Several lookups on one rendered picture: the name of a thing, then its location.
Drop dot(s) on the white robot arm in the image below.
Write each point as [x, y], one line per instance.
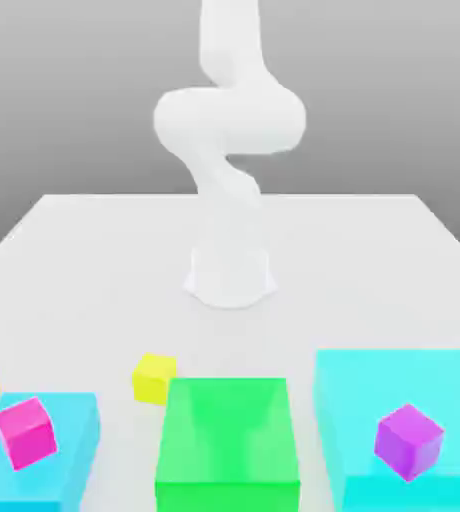
[230, 120]

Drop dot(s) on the small purple cube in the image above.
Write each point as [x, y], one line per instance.
[409, 442]

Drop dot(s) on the small pink cube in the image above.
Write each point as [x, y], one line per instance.
[26, 434]

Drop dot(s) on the large green box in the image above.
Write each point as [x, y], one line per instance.
[228, 440]

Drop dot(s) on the large cyan box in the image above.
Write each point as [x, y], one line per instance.
[406, 380]

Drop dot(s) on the large light blue box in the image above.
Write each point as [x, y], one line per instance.
[60, 460]

